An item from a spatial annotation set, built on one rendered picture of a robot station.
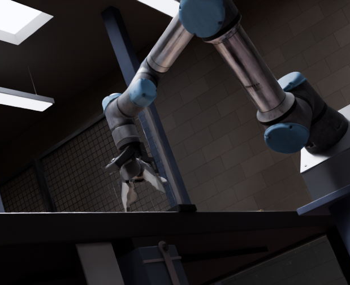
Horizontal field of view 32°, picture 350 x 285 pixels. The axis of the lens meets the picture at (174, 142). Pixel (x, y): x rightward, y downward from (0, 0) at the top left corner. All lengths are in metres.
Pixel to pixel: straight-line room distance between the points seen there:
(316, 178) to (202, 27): 0.59
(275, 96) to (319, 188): 0.34
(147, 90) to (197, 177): 5.75
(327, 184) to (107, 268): 0.83
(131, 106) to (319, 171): 0.58
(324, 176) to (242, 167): 5.38
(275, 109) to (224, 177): 5.66
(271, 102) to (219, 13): 0.30
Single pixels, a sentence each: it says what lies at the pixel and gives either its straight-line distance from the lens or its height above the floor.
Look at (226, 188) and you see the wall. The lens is 7.28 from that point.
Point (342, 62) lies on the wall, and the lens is 6.90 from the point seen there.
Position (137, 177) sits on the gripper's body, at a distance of 1.79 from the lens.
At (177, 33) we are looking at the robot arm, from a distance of 1.75.
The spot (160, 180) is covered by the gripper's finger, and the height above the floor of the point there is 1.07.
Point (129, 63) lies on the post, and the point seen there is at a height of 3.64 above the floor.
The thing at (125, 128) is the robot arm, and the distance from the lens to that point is 1.82.
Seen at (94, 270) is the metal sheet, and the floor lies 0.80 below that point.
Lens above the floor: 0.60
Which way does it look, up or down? 18 degrees up
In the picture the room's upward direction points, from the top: 21 degrees counter-clockwise
